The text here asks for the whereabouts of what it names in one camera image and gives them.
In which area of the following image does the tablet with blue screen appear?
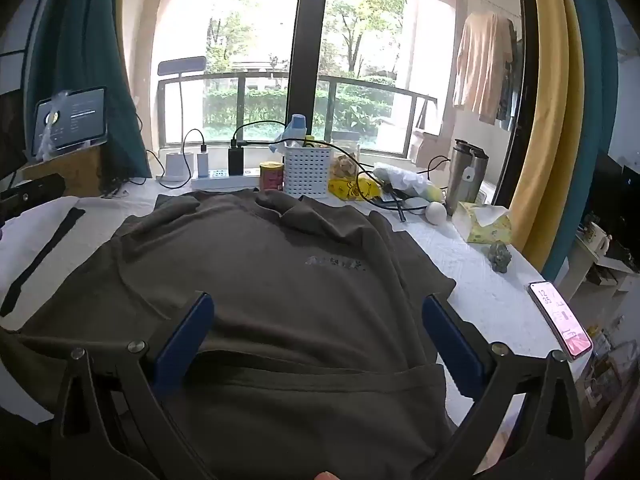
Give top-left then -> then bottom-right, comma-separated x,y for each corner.
31,86 -> 109,158

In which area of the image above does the grey stone figure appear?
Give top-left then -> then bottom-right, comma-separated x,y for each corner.
487,241 -> 514,274

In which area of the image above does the balcony railing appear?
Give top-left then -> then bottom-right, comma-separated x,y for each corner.
157,72 -> 441,157

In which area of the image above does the clear snack jar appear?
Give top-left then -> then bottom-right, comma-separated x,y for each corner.
330,131 -> 361,182

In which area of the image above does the white plastic container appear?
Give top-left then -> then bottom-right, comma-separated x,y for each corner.
156,152 -> 195,183

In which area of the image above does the blue grey hanging garment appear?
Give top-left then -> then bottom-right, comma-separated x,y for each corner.
495,20 -> 520,122

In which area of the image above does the black charger cable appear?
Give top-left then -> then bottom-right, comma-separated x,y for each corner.
231,120 -> 406,223
181,129 -> 207,181

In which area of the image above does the teal curtain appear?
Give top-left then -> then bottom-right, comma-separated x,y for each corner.
25,0 -> 151,192
542,0 -> 618,281

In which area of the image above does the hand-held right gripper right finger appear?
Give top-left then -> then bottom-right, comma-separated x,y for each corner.
421,294 -> 586,480

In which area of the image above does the smartphone with pink screen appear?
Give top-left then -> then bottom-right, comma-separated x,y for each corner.
528,281 -> 594,363

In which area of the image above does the white perforated basket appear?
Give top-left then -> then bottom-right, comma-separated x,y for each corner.
283,141 -> 332,199

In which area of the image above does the white plastic bag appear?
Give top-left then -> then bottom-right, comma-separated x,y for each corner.
372,162 -> 432,197

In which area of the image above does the black television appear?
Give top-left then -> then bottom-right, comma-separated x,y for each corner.
585,150 -> 640,262

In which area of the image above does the white power strip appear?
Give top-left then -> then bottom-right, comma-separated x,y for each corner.
192,167 -> 262,192

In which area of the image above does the brown cardboard box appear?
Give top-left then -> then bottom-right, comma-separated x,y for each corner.
22,140 -> 106,197

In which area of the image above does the black window frame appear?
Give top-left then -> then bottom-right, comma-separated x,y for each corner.
287,0 -> 329,128

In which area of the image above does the dark grey t-shirt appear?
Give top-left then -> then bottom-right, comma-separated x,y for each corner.
0,191 -> 458,480

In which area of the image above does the flat mop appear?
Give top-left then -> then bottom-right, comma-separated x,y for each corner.
157,56 -> 207,132

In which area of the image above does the white mug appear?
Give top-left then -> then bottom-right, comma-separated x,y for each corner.
582,222 -> 611,257

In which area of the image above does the yellow tissue box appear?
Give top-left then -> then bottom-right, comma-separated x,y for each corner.
452,201 -> 514,245

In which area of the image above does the steel thermos bottle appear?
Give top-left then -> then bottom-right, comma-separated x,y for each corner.
467,146 -> 490,207
445,139 -> 472,217

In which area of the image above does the yellow printed bag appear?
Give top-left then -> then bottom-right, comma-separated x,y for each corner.
327,172 -> 384,203

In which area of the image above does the black strap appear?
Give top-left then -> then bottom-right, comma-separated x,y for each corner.
0,206 -> 87,318

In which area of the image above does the black monitor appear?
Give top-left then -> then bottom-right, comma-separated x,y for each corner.
0,90 -> 29,182

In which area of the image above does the yellow curtain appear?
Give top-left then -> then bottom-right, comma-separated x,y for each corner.
510,0 -> 586,261

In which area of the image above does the beige hanging shirt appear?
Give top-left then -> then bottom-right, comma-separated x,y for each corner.
452,10 -> 515,123

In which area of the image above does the white table sheet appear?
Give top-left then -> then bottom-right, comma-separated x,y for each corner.
0,175 -> 591,466

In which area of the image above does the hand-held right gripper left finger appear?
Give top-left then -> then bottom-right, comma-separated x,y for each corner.
50,291 -> 216,480

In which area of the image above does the red and yellow can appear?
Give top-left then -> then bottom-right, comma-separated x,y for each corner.
259,161 -> 285,192

